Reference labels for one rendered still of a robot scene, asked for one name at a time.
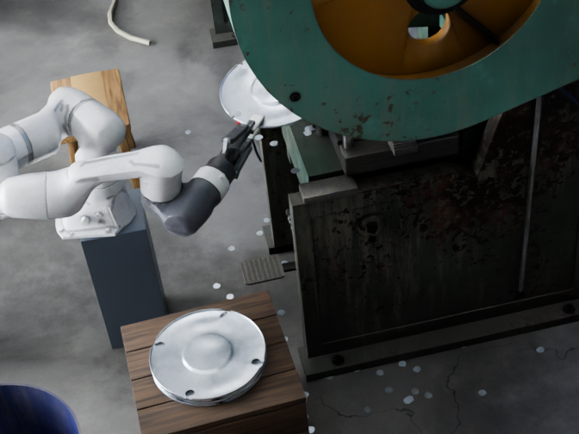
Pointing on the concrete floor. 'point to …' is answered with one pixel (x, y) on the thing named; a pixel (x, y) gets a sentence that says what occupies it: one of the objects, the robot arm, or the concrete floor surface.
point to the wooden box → (152, 422)
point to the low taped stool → (102, 87)
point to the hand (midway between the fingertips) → (253, 126)
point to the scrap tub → (34, 412)
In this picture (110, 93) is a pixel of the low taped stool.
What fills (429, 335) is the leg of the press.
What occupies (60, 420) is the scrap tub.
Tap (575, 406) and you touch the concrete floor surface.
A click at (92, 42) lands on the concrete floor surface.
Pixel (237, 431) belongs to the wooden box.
